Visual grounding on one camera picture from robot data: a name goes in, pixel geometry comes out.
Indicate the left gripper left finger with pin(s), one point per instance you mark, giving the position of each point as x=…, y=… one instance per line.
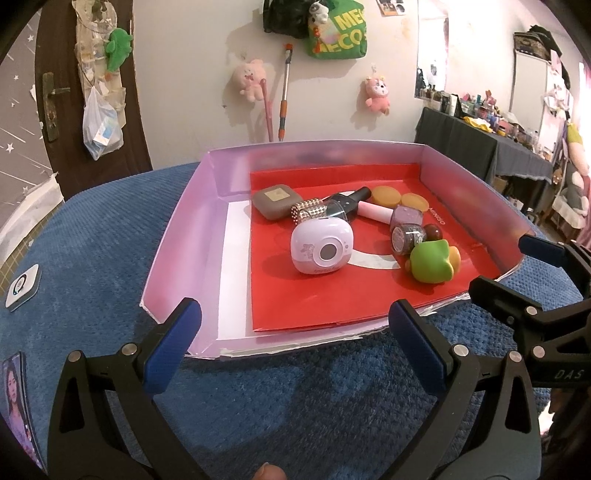
x=104, y=423

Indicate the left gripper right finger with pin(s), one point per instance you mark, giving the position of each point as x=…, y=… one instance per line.
x=505, y=439

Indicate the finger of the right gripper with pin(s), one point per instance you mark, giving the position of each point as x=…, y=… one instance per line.
x=508, y=306
x=541, y=249

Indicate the green duck toy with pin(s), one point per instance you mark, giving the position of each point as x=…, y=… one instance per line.
x=434, y=262

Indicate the dark red ball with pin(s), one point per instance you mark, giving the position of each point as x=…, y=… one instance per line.
x=433, y=232

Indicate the glitter silver jar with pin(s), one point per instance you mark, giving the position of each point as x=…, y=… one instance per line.
x=405, y=237

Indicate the black nail polish bottle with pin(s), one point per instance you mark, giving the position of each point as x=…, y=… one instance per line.
x=347, y=206

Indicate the lilac round mini camera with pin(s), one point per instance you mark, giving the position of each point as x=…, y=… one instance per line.
x=321, y=246

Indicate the gold studded cylinder bottle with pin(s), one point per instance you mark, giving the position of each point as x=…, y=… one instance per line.
x=308, y=209

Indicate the orange round cake toy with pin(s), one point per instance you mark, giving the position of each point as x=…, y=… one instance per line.
x=386, y=196
x=415, y=201

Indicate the pink nail polish bottle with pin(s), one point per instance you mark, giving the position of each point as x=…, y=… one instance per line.
x=392, y=217

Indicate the operator thumb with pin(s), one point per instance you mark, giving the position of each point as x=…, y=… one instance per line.
x=269, y=472

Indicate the photo card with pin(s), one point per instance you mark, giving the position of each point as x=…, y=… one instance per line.
x=16, y=411

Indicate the dark cloth covered table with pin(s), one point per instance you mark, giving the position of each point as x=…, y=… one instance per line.
x=487, y=156

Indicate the white square sticker card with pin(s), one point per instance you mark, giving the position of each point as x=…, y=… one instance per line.
x=23, y=288

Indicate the white board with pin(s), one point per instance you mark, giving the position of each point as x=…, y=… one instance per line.
x=529, y=86

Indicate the pink red cardboard tray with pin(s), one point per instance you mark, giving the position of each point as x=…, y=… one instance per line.
x=219, y=250

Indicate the pink fox plush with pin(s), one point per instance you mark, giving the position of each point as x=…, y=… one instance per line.
x=377, y=93

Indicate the brown square compact case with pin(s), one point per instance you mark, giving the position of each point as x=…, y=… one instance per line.
x=275, y=202

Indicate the white plastic bag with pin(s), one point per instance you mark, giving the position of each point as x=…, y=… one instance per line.
x=102, y=133

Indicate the green tote bag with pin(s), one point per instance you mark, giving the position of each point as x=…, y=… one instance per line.
x=344, y=37

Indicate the pink stick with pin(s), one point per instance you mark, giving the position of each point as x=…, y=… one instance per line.
x=267, y=111

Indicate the dark brown door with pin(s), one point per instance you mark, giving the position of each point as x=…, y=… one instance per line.
x=71, y=163

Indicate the pink bear plush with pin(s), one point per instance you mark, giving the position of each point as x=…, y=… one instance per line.
x=248, y=79

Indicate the black backpack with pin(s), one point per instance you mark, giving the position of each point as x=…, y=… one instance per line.
x=287, y=17

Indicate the green dinosaur plush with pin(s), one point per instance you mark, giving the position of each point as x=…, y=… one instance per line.
x=117, y=49

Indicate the clear hanging door organizer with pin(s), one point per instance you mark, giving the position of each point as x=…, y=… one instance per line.
x=94, y=22

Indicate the brass door handle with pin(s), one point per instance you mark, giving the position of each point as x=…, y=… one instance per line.
x=49, y=92

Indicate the white panda plush keychain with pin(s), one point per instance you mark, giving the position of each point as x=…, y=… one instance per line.
x=319, y=13

